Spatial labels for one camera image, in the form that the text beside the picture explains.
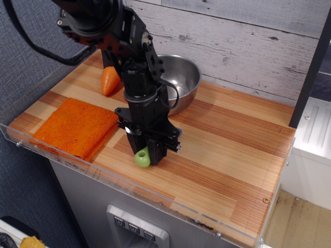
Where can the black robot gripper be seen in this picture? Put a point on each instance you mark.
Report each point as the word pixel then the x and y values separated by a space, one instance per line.
pixel 145 126

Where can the green handled grey spatula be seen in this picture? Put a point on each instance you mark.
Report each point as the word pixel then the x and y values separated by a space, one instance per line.
pixel 142 158

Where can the stainless steel bowl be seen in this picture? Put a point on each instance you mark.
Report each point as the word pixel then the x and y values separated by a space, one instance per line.
pixel 179 83

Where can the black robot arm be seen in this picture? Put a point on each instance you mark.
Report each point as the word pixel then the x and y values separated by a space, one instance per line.
pixel 128 46

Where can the orange folded cloth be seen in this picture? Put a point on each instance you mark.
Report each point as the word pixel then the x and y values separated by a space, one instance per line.
pixel 76 128

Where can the orange plastic carrot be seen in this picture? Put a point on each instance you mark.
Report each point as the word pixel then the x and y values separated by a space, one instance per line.
pixel 109 80

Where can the grey toy fridge cabinet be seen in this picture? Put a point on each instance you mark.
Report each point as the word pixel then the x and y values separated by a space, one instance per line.
pixel 88 199

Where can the silver dispenser button panel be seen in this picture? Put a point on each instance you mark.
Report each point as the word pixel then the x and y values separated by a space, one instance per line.
pixel 129 230

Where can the clear acrylic front guard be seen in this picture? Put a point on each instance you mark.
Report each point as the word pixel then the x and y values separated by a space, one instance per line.
pixel 147 190

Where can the clear acrylic guard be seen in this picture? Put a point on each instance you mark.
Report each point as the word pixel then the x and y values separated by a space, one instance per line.
pixel 147 190
pixel 25 76

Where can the clear acrylic left guard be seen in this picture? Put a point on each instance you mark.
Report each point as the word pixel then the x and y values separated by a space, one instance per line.
pixel 25 76

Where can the white ribbed side unit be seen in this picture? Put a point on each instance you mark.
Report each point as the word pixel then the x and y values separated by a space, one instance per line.
pixel 313 132

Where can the dark right upright post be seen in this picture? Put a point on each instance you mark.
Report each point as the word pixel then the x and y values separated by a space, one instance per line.
pixel 311 74

